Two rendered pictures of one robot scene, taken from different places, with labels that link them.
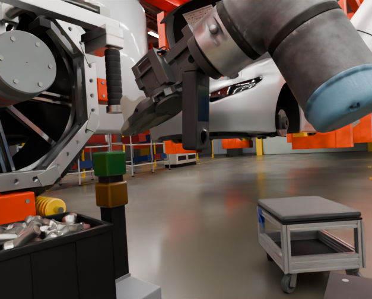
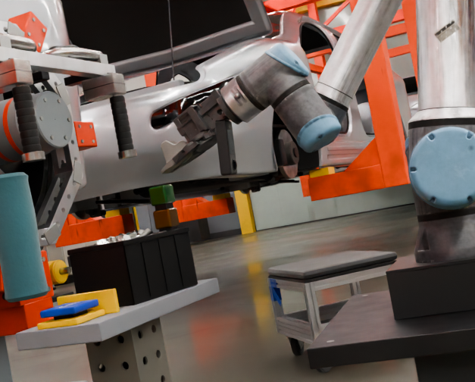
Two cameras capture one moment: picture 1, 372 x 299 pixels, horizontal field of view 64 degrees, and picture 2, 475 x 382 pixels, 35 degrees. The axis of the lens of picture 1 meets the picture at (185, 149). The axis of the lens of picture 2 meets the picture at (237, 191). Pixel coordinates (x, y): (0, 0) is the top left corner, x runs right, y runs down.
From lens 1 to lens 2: 1.15 m
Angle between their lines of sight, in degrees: 14
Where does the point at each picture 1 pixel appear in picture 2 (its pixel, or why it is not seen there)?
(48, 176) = (52, 234)
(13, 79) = (50, 136)
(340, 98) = (313, 133)
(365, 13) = (328, 73)
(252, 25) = (260, 93)
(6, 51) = (43, 111)
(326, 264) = not seen: hidden behind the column
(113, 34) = (117, 82)
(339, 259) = not seen: hidden behind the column
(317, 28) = (297, 97)
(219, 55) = (242, 111)
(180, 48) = (210, 105)
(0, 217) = not seen: hidden behind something
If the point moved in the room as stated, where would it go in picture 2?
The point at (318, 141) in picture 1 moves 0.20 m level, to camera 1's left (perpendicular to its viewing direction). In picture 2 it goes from (354, 180) to (326, 185)
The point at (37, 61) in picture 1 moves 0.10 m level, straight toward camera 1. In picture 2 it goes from (60, 117) to (82, 107)
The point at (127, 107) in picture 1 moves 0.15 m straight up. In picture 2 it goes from (169, 149) to (156, 80)
